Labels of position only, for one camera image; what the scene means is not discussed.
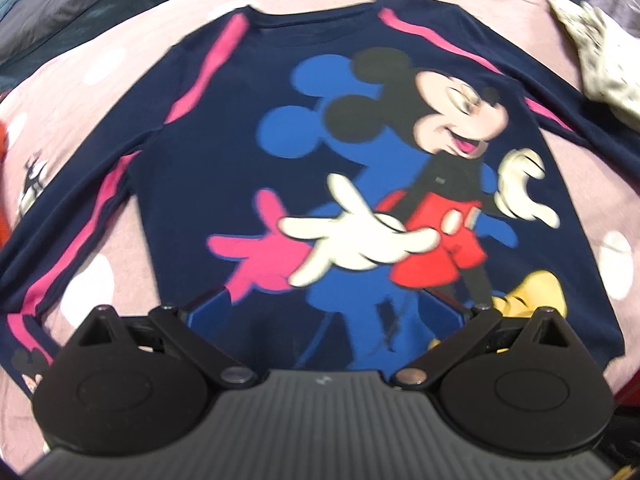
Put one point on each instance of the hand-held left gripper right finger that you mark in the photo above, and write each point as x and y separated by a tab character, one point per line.
445	312

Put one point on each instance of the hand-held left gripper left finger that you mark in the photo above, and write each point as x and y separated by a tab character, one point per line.
210	310

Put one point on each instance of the navy cartoon print long-sleeve shirt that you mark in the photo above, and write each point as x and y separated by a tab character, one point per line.
225	125

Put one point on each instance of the red plastic object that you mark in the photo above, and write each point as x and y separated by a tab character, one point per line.
627	397

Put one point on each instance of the orange knit cardigan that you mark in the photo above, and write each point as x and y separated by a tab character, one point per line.
3	150

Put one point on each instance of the cream dotted garment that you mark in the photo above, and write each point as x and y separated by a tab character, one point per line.
600	60

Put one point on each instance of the pink polka dot deer blanket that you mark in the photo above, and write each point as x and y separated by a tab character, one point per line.
500	0

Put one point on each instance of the dark grey bed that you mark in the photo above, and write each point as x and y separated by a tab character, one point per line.
40	5

